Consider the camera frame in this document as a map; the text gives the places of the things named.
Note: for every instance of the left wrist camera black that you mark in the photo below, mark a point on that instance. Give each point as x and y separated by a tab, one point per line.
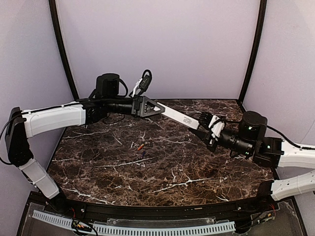
142	84

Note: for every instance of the black front rail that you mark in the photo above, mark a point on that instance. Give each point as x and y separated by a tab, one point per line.
237	210

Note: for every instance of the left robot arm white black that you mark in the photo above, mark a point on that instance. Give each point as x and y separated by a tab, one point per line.
104	100

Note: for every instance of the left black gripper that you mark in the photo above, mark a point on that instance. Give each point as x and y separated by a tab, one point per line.
135	106

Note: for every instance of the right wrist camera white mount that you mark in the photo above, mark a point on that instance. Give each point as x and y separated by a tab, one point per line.
216	125

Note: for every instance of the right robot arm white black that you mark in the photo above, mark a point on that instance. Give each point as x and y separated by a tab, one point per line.
270	152

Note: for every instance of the grey slotted cable duct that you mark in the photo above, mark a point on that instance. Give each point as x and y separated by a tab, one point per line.
123	227

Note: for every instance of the white remote control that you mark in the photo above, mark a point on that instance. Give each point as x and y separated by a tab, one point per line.
180	118

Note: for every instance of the right black frame post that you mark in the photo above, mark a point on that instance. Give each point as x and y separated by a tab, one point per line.
254	51

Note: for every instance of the black frame post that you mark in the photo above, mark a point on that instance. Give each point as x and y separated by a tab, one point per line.
254	51
61	48

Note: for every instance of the left black frame post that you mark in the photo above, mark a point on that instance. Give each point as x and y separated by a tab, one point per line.
61	48

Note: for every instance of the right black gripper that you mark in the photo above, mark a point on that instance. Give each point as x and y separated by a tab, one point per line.
211	137

